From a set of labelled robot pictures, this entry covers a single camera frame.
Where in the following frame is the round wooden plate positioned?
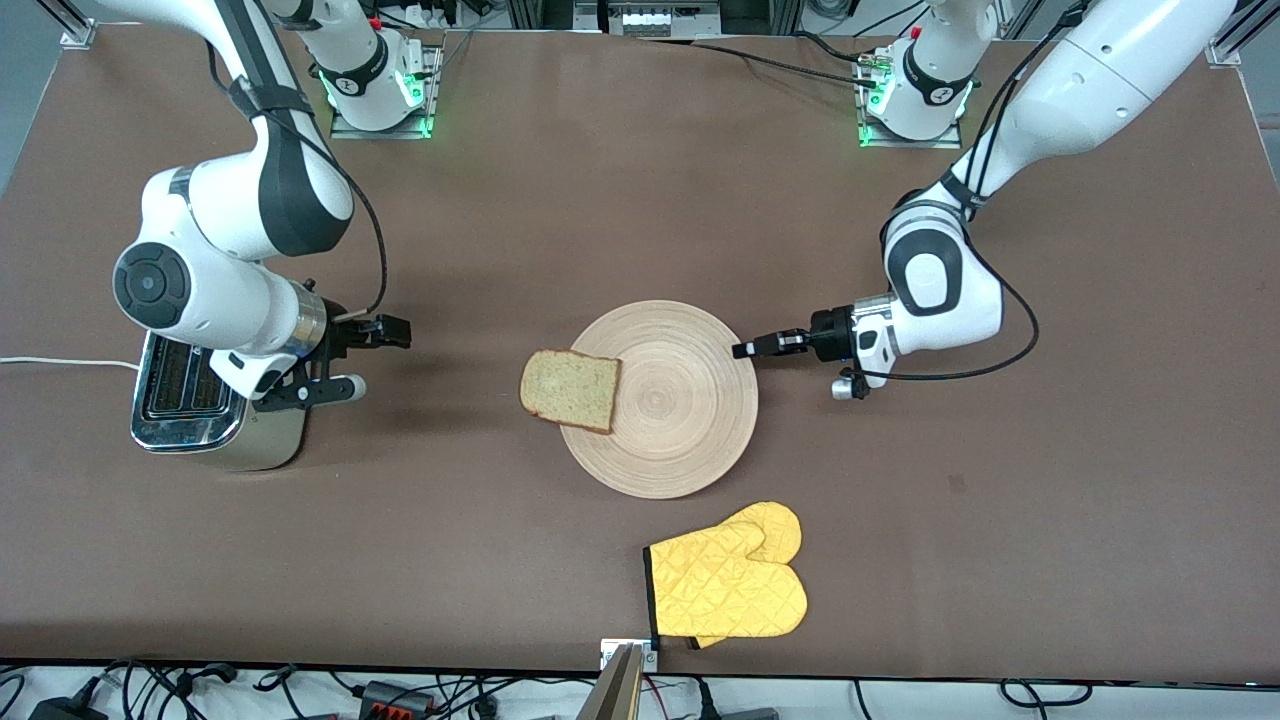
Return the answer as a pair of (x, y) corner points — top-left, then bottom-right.
(560, 300), (759, 500)

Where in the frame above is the bread slice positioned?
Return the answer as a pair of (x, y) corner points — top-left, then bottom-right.
(519, 349), (622, 435)

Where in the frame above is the silver two-slot toaster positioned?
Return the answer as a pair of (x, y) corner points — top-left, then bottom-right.
(130, 330), (307, 473)

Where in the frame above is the yellow quilted oven mitt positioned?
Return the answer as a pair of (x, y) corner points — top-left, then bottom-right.
(690, 502), (803, 650)
(643, 520), (808, 642)

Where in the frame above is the white power strip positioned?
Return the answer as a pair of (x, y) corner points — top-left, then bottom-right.
(605, 0), (723, 38)

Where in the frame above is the red and black connector block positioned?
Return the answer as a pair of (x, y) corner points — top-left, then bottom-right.
(358, 680), (438, 717)

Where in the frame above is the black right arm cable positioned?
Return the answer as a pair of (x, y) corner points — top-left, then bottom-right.
(205, 40), (390, 319)

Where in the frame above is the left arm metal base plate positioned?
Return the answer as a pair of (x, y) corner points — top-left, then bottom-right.
(857, 50), (964, 151)

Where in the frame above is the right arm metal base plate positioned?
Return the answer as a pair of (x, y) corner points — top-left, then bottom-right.
(329, 40), (443, 141)

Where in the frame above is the white toaster power cord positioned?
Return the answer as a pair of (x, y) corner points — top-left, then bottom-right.
(0, 355), (142, 372)

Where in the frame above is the black cable across table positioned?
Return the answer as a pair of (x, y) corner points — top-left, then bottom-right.
(640, 30), (887, 87)

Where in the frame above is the small metal clamp bracket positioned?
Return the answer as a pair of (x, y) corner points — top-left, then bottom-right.
(600, 638), (660, 673)

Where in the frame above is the slanted metal mount bar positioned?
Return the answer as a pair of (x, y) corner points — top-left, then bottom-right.
(576, 645), (645, 720)

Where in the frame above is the looped black floor cable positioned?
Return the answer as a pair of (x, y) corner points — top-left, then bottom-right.
(1000, 680), (1077, 709)

